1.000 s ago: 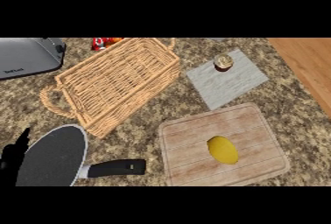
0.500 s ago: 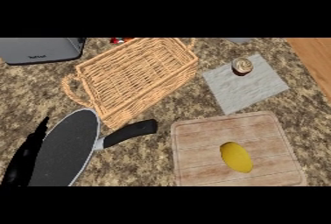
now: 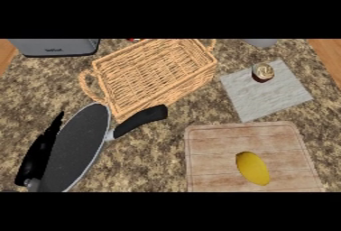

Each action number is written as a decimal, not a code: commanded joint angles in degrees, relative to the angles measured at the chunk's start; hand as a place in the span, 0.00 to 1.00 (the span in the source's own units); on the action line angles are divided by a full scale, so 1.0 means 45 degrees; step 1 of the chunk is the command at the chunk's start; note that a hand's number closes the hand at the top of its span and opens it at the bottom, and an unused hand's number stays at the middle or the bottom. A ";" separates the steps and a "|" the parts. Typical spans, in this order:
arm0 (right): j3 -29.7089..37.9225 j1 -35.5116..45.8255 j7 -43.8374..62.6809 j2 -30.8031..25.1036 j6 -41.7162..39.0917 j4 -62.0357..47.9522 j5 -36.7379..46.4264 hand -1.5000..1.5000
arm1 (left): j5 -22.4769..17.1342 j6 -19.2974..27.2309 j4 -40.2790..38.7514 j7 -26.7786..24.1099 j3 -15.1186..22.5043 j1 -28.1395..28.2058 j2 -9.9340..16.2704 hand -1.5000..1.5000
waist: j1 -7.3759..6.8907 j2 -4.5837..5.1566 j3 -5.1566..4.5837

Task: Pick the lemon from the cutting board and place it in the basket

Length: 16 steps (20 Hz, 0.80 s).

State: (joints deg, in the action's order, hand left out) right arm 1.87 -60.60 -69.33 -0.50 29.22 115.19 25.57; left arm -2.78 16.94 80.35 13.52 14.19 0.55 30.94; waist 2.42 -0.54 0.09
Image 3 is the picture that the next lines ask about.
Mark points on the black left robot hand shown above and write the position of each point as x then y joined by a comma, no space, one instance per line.
37,153

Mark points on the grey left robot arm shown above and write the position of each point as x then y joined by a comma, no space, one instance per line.
34,185

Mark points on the wicker basket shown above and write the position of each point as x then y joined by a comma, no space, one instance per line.
151,72

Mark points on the wooden cutting board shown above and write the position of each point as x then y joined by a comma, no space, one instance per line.
213,150

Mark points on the yellow lemon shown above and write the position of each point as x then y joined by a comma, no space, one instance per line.
252,168

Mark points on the black frying pan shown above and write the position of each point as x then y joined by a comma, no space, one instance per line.
75,147

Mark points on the grey toaster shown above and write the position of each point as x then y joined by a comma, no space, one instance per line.
53,47

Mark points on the small red object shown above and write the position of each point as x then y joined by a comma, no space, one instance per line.
133,39

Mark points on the grey placemat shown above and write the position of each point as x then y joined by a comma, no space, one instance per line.
270,96

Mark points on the brown cupcake with pale frosting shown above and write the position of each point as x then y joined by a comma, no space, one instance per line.
263,72

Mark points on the pale grey appliance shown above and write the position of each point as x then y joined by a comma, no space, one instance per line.
261,42

